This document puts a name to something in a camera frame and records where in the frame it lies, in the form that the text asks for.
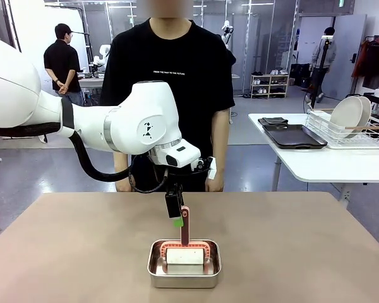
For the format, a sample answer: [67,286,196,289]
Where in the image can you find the rectangular metal container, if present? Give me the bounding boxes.
[147,239,222,290]

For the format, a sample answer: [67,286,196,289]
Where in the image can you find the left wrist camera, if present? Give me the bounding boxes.
[194,156,217,181]

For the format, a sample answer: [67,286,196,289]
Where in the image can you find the orange jacket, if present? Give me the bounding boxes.
[352,39,370,79]

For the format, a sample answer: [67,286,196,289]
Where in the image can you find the person in black t-shirt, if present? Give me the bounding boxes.
[99,0,236,193]

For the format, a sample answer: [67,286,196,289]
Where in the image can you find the wooden shoe rack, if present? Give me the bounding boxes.
[250,74,291,99]

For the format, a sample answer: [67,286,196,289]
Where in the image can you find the white workbench table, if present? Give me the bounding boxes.
[78,76,105,107]

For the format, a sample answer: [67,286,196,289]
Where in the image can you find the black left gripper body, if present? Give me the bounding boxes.
[153,159,196,194]

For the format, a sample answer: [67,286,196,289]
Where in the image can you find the black utility cart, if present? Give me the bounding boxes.
[363,90,379,116]

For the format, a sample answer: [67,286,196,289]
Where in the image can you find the white wire dish rack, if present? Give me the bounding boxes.
[305,109,379,150]

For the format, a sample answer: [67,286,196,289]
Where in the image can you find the black coat rack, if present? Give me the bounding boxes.
[350,35,379,95]

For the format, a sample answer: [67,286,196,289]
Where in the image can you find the person in grey hoodie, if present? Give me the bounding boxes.
[308,27,338,104]

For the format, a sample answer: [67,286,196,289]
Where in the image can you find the pink lint roller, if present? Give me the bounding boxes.
[159,205,212,265]

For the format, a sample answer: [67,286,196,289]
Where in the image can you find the person's left forearm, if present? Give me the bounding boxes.
[208,132,230,174]

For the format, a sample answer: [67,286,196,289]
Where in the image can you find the black tripod stand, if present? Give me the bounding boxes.
[303,35,335,111]

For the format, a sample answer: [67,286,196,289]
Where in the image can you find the black left arm hose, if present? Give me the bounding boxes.
[0,121,138,183]

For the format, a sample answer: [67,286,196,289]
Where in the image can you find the white backdrop screen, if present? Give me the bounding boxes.
[6,0,90,95]

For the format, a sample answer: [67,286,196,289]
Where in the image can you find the black serving tray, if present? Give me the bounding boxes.
[258,124,328,150]

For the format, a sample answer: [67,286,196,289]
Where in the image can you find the person's right forearm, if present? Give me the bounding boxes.
[113,150,129,173]

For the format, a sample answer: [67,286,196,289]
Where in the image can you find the black bags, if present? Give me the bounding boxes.
[289,62,313,88]

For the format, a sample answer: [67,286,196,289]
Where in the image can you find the grey door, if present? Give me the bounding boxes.
[319,14,367,102]

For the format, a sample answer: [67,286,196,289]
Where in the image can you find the person's left hand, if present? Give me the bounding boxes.
[205,172,225,193]

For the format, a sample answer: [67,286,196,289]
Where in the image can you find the white side table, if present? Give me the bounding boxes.
[248,112,379,209]

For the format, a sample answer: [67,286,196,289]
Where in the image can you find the dark grey cloth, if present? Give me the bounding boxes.
[258,117,289,131]

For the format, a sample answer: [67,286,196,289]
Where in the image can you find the black jacket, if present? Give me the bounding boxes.
[361,44,379,90]

